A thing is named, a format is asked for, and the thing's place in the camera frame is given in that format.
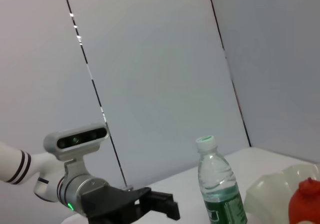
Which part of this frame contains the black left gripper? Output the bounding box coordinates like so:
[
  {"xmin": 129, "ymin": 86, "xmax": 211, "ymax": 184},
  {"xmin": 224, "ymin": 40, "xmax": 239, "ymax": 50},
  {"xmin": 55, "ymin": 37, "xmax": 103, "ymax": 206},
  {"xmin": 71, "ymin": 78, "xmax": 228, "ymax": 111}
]
[{"xmin": 80, "ymin": 185, "xmax": 181, "ymax": 224}]

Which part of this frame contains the clear green-label water bottle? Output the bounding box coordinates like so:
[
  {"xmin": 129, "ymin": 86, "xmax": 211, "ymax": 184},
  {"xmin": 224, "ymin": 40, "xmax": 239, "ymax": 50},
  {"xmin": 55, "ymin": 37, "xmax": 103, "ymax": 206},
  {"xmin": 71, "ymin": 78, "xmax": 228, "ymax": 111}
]
[{"xmin": 195, "ymin": 135, "xmax": 248, "ymax": 224}]

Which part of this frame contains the pale green glass fruit plate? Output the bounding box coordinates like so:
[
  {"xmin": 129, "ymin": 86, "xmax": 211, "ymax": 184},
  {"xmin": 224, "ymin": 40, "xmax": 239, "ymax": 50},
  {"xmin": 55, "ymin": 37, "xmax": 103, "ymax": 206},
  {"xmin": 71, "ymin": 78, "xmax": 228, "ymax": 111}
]
[{"xmin": 243, "ymin": 163, "xmax": 320, "ymax": 224}]

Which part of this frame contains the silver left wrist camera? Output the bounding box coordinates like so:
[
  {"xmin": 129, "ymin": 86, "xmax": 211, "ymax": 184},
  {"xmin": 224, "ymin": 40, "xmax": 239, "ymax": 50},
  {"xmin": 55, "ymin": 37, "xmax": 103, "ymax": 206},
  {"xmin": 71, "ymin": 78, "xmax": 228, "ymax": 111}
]
[{"xmin": 43, "ymin": 122, "xmax": 110, "ymax": 177}]

